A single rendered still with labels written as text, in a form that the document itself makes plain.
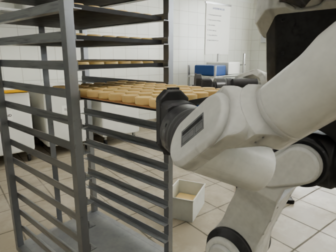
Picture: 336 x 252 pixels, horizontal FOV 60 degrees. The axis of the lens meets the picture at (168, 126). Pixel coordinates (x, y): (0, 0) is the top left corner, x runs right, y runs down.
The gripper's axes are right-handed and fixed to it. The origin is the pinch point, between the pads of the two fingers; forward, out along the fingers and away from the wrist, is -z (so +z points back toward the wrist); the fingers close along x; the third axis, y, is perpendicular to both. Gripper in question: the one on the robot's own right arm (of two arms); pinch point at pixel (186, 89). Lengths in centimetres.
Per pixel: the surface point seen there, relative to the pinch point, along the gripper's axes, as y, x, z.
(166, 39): -7.8, 19.2, -7.7
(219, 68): -330, -6, 91
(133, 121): -22.6, -17.9, -22.7
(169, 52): -7.5, 14.1, -6.5
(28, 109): -4, -8, -63
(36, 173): -3, -35, -63
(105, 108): -232, -48, -68
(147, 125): -15.7, -18.0, -15.7
